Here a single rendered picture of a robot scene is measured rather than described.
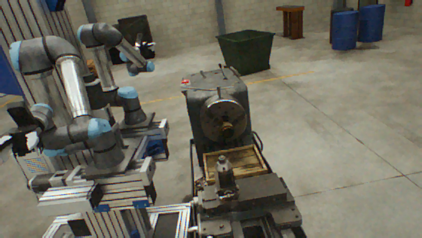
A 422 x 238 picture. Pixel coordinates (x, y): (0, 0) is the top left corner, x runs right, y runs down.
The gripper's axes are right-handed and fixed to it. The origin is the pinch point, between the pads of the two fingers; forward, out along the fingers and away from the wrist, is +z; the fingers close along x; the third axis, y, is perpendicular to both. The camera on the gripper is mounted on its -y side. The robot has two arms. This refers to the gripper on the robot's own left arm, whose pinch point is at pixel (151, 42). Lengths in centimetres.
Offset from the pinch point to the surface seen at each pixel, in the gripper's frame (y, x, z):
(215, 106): 28, 71, -40
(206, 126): 42, 66, -43
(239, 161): 58, 92, -53
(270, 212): 52, 120, -93
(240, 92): 26, 81, -16
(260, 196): 46, 114, -91
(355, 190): 135, 178, 42
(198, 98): 29, 55, -30
